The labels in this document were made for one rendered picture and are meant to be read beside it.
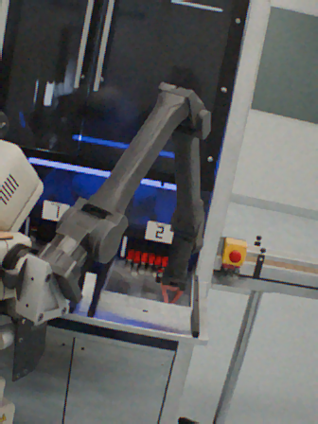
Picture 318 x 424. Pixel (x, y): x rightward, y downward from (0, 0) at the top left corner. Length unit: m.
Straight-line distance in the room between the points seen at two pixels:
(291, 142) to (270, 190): 0.59
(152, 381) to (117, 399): 0.16
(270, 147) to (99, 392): 4.76
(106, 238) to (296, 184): 5.68
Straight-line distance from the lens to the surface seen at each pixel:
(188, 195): 1.49
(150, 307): 1.68
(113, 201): 1.12
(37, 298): 1.02
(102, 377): 2.16
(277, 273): 2.08
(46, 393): 2.24
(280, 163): 6.61
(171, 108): 1.23
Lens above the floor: 1.62
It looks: 17 degrees down
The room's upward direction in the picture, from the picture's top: 11 degrees clockwise
